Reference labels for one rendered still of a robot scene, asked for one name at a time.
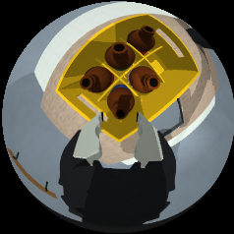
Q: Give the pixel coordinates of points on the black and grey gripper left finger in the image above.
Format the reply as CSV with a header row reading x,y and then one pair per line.
x,y
83,148

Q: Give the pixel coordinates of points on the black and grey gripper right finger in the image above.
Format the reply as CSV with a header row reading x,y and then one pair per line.
x,y
154,152

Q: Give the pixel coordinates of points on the yellow bottle crate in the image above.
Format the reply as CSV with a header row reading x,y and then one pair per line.
x,y
175,73

